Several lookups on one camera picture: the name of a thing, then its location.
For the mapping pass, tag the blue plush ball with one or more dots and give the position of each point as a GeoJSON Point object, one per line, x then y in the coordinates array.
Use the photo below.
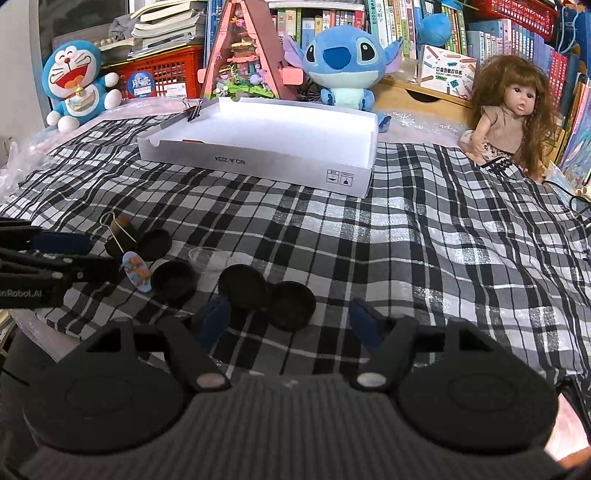
{"type": "Point", "coordinates": [435, 27]}

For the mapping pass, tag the brown haired baby doll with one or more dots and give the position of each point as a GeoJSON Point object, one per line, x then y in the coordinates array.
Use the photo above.
{"type": "Point", "coordinates": [508, 124]}

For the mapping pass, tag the wooden drawer box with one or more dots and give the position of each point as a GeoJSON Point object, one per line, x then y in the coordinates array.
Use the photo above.
{"type": "Point", "coordinates": [415, 99]}

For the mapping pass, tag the red plastic basket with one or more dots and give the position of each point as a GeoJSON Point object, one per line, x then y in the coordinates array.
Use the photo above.
{"type": "Point", "coordinates": [512, 16]}

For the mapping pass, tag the white cardboard box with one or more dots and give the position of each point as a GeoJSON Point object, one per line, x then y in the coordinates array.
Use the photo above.
{"type": "Point", "coordinates": [277, 170]}

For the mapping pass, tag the stack of worn books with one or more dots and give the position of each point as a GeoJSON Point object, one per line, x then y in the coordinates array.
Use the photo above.
{"type": "Point", "coordinates": [166, 27]}

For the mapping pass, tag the pink triangular dollhouse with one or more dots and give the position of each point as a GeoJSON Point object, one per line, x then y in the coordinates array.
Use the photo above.
{"type": "Point", "coordinates": [240, 55]}

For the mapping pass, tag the red plastic crate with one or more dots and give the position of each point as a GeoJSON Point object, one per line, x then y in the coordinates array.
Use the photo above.
{"type": "Point", "coordinates": [175, 69]}

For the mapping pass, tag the black white plaid cloth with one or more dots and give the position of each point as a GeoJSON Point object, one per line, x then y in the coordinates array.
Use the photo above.
{"type": "Point", "coordinates": [415, 230]}

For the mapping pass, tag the oval cartoon tag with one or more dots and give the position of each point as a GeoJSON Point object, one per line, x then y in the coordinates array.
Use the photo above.
{"type": "Point", "coordinates": [137, 272]}

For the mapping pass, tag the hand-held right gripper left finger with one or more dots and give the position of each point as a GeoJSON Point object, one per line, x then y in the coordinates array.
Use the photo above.
{"type": "Point", "coordinates": [214, 323]}

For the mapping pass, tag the blue white cat plush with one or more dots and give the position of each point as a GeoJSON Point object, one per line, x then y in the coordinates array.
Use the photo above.
{"type": "Point", "coordinates": [69, 74]}

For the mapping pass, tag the clear plastic cup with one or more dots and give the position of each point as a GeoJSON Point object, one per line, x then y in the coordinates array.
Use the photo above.
{"type": "Point", "coordinates": [205, 261]}

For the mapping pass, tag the black round lid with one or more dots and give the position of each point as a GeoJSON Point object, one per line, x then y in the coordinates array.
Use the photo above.
{"type": "Point", "coordinates": [242, 286]}
{"type": "Point", "coordinates": [174, 281]}
{"type": "Point", "coordinates": [293, 307]}
{"type": "Point", "coordinates": [154, 244]}

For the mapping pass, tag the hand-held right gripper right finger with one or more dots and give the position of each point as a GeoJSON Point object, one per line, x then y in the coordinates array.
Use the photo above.
{"type": "Point", "coordinates": [367, 323]}

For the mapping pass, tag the row of blue textbooks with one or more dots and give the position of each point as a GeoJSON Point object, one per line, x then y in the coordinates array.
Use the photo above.
{"type": "Point", "coordinates": [508, 41]}

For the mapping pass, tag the blue alien plush toy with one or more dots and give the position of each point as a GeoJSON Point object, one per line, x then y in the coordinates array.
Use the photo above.
{"type": "Point", "coordinates": [341, 55]}

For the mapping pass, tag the white printed carton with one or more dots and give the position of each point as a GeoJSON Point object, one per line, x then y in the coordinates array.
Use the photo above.
{"type": "Point", "coordinates": [445, 71]}

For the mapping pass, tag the grey crumpled cloth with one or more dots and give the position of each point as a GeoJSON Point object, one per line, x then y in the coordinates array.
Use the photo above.
{"type": "Point", "coordinates": [122, 27]}

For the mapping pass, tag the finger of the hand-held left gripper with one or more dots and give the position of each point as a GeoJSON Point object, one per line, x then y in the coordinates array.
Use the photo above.
{"type": "Point", "coordinates": [60, 243]}
{"type": "Point", "coordinates": [92, 271]}

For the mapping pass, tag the row of colourful shelf books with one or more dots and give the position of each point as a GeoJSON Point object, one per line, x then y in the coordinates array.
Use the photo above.
{"type": "Point", "coordinates": [388, 18]}

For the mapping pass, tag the leaning thin picture books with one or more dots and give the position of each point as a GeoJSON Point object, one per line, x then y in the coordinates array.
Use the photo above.
{"type": "Point", "coordinates": [577, 134]}

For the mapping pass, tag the brown pompom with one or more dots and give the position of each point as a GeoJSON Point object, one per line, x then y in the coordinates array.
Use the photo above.
{"type": "Point", "coordinates": [121, 224]}

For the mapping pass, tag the black binder clip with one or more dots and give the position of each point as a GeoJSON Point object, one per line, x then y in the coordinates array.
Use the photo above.
{"type": "Point", "coordinates": [121, 244]}
{"type": "Point", "coordinates": [194, 110]}

